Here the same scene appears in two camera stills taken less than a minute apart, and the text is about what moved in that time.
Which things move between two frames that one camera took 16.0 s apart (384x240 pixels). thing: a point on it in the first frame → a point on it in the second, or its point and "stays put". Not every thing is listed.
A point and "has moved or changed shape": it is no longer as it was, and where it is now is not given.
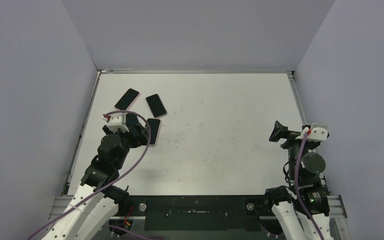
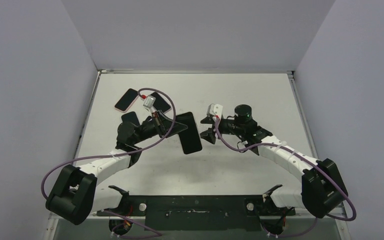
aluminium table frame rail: x=99 y=71 stays put
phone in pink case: x=127 y=99 stays put
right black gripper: x=289 y=134 → x=218 y=126
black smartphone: x=154 y=124 has moved or changed shape
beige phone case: x=155 y=125 has moved or changed shape
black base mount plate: x=210 y=213 stays put
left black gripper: x=141 y=139 → x=161 y=122
